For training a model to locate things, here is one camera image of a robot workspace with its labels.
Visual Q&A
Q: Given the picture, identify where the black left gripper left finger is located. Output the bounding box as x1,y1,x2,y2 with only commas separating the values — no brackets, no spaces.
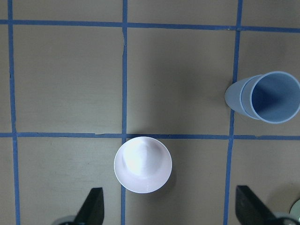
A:
52,187,105,225

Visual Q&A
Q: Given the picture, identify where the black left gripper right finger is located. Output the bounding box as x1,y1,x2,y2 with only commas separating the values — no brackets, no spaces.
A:
235,185,300,225

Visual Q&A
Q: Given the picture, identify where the blue cup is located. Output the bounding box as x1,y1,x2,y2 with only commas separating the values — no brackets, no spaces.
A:
225,75,259,120
241,71,300,124

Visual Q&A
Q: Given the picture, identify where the green bowl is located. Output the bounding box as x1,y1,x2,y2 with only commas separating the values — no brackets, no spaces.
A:
289,199,300,222

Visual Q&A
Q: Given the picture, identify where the pink bowl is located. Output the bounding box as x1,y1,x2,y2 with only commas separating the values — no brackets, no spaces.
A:
114,136,173,194

